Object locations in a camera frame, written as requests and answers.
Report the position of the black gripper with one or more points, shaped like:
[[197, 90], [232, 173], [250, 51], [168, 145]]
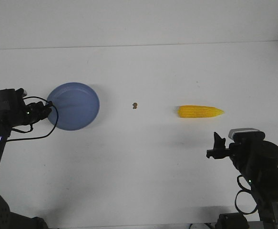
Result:
[[237, 150], [34, 112]]

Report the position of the blue round plate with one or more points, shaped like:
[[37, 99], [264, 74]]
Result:
[[76, 106]]

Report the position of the yellow toy corn cob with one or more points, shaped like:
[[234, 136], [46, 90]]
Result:
[[197, 111]]

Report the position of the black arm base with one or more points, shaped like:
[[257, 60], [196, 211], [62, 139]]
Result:
[[232, 221]]

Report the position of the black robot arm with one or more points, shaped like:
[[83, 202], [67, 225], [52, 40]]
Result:
[[257, 162], [15, 113]]

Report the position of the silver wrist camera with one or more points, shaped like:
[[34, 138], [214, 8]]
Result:
[[251, 133]]

